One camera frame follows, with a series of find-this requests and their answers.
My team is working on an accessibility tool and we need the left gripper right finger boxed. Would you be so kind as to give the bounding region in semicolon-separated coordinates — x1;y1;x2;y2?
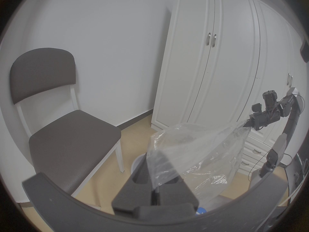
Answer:
154;152;199;210

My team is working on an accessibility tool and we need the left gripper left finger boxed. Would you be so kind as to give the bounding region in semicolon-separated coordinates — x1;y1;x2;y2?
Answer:
112;153;155;215

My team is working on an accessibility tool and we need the clear plastic bag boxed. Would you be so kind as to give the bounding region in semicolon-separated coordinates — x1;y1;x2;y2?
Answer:
146;120;250;207

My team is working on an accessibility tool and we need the white trash bin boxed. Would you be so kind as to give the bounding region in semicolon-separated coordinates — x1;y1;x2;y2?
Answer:
131;154;148;176

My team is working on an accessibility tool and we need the white wardrobe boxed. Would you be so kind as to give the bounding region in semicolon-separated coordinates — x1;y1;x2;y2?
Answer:
151;0;306;178

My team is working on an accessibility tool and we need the grey padded white chair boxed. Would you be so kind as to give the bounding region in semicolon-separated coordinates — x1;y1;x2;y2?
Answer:
10;48;125;211

